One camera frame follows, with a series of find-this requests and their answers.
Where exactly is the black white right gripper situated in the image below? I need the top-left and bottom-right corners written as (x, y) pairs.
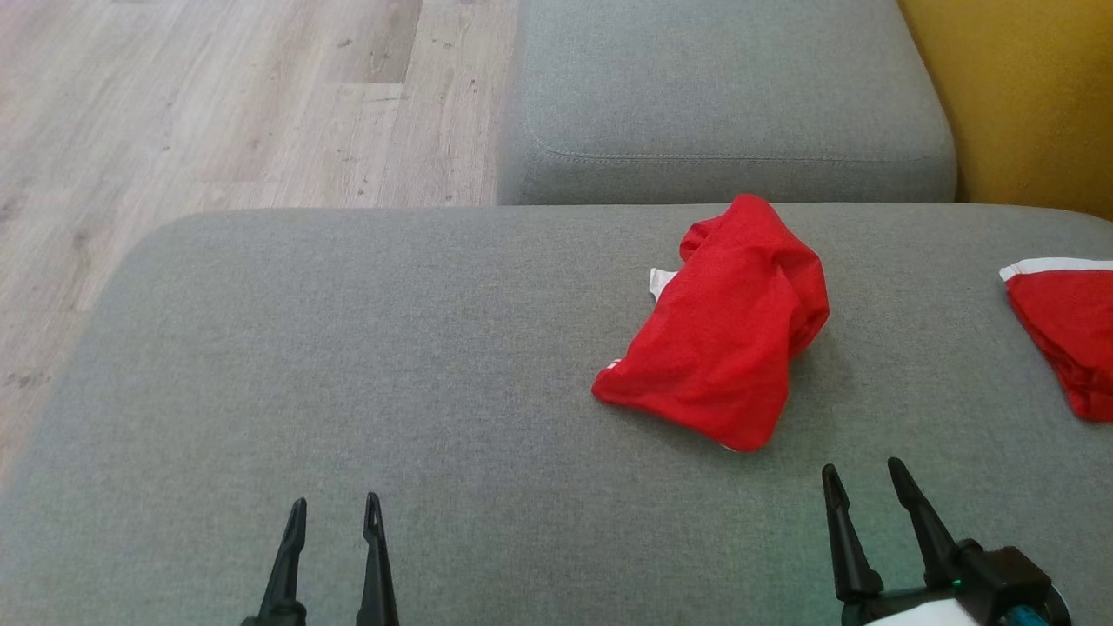
top-left (822, 456), bottom-right (1072, 626)

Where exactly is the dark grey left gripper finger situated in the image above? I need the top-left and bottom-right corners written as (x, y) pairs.
top-left (355, 492), bottom-right (401, 626)
top-left (243, 497), bottom-right (308, 626)

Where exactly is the red garment with white sleeves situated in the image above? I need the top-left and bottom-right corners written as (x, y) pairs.
top-left (591, 193), bottom-right (831, 453)

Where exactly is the red garment with white trim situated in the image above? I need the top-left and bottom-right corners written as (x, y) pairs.
top-left (998, 257), bottom-right (1113, 423)

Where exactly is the large grey sofa seat cushion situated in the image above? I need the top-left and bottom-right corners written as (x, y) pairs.
top-left (0, 204), bottom-right (1113, 626)

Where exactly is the yellow sofa backrest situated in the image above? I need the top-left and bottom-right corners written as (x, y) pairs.
top-left (896, 0), bottom-right (1113, 223)

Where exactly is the small grey sofa seat cushion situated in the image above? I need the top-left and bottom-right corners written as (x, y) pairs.
top-left (496, 0), bottom-right (957, 207)

